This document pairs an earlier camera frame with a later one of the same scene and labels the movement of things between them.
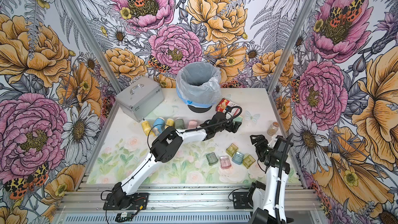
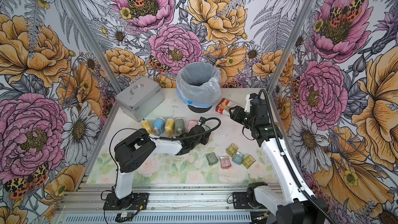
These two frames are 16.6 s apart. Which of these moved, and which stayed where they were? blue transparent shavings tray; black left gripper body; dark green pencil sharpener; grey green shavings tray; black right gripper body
Moved: black left gripper body; black right gripper body
Stayed: grey green shavings tray; dark green pencil sharpener; blue transparent shavings tray
